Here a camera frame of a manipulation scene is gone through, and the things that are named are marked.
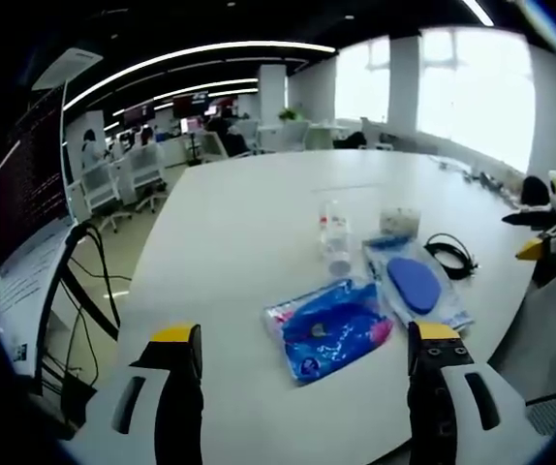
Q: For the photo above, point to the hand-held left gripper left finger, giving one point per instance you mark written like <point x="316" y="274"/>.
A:
<point x="142" y="402"/>

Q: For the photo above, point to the white table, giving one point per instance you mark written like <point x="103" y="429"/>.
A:
<point x="239" y="232"/>

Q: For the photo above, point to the wall display screen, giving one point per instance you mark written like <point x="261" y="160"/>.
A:
<point x="191" y="104"/>
<point x="138" y="114"/>

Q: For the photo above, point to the clear plastic box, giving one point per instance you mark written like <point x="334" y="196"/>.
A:
<point x="399" y="222"/>

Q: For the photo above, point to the green potted plant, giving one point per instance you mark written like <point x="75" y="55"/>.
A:
<point x="288" y="115"/>

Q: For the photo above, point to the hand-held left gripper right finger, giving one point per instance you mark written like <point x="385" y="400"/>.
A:
<point x="467" y="402"/>

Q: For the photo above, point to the black office chair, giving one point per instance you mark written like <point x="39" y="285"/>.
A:
<point x="534" y="191"/>

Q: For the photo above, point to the clear plastic water bottle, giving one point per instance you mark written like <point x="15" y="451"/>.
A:
<point x="336" y="237"/>

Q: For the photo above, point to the blue packaged mouse pad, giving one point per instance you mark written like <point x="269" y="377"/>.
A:
<point x="416" y="286"/>

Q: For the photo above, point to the blue plastic toy packet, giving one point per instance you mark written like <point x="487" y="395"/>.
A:
<point x="329" y="329"/>

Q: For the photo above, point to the large monitor screen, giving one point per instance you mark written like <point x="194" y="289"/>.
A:
<point x="28" y="194"/>

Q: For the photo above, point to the white office chair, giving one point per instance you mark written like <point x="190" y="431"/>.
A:
<point x="147" y="174"/>
<point x="98" y="189"/>

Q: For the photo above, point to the grey mesh chair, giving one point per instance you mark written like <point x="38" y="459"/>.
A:
<point x="551" y="416"/>

